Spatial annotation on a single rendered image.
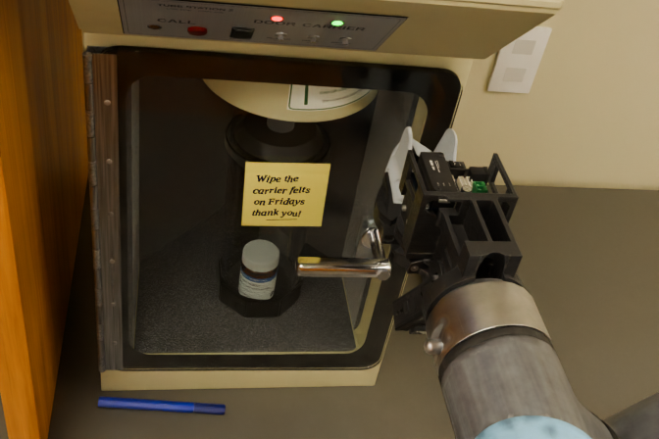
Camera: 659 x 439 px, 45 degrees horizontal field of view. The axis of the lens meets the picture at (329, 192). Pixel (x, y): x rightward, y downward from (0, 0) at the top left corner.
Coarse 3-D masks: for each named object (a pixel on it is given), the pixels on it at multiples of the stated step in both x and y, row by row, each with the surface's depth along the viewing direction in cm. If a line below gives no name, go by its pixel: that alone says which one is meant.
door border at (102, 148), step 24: (96, 72) 62; (96, 96) 64; (96, 120) 65; (96, 144) 67; (96, 192) 70; (96, 240) 73; (120, 240) 74; (120, 264) 76; (96, 288) 77; (120, 288) 78; (96, 312) 79; (120, 312) 80; (120, 336) 83; (120, 360) 85
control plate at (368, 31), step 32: (128, 0) 51; (160, 0) 51; (192, 0) 51; (128, 32) 58; (160, 32) 58; (224, 32) 58; (256, 32) 57; (288, 32) 57; (320, 32) 57; (352, 32) 57; (384, 32) 57
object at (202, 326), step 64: (128, 64) 62; (192, 64) 63; (256, 64) 64; (320, 64) 64; (128, 128) 66; (192, 128) 67; (256, 128) 68; (320, 128) 69; (384, 128) 69; (128, 192) 70; (192, 192) 71; (128, 256) 75; (192, 256) 76; (256, 256) 78; (320, 256) 79; (128, 320) 81; (192, 320) 82; (256, 320) 84; (320, 320) 85; (384, 320) 86
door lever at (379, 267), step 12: (372, 228) 77; (372, 240) 77; (372, 252) 76; (300, 264) 72; (312, 264) 73; (324, 264) 73; (336, 264) 73; (348, 264) 73; (360, 264) 73; (372, 264) 74; (384, 264) 74; (324, 276) 73; (336, 276) 74; (348, 276) 74; (360, 276) 74; (372, 276) 74; (384, 276) 74
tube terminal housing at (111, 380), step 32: (416, 64) 67; (448, 64) 68; (128, 384) 90; (160, 384) 90; (192, 384) 91; (224, 384) 92; (256, 384) 93; (288, 384) 94; (320, 384) 95; (352, 384) 95
